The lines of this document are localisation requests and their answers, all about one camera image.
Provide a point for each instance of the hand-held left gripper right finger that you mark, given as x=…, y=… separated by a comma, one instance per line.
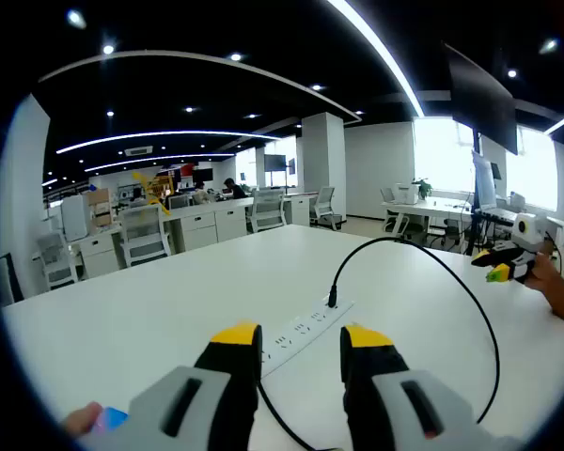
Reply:
x=385, y=376

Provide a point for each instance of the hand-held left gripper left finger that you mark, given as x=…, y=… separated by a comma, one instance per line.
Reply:
x=145, y=413

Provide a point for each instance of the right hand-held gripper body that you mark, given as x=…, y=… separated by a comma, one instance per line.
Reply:
x=528, y=228

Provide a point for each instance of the white power strip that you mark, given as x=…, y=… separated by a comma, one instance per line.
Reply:
x=305, y=329

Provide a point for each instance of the small white office desk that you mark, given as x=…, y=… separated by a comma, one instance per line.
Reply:
x=432, y=206

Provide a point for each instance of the white drawer desk row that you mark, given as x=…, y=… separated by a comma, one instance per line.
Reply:
x=197, y=223

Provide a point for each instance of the person's right hand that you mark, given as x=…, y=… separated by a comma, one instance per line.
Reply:
x=547, y=277

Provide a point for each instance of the person's left hand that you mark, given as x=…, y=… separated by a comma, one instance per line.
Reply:
x=82, y=418

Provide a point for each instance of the white panel on stand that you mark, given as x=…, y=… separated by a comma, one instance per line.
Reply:
x=484, y=183

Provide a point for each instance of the green potted plant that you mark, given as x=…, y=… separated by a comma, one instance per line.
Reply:
x=423, y=188

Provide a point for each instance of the white printer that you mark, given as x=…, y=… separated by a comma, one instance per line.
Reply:
x=406, y=193

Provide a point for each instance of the large black screen on stand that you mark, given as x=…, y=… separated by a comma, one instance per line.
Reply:
x=484, y=108

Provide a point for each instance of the white office chair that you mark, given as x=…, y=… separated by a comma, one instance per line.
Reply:
x=326, y=202
x=265, y=209
x=56, y=258
x=143, y=235

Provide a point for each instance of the white cabinet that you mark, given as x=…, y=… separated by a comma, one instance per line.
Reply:
x=74, y=218

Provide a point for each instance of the brown cardboard box stack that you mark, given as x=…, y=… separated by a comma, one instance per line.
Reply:
x=98, y=206

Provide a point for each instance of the small black monitor on stand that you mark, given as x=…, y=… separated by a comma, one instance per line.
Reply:
x=275, y=162

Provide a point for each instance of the ceiling air conditioner vent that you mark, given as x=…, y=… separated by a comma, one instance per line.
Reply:
x=138, y=151

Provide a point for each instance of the yellow metal frame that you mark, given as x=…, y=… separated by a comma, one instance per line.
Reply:
x=150, y=192

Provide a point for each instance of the black wall screen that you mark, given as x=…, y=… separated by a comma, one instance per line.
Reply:
x=203, y=175

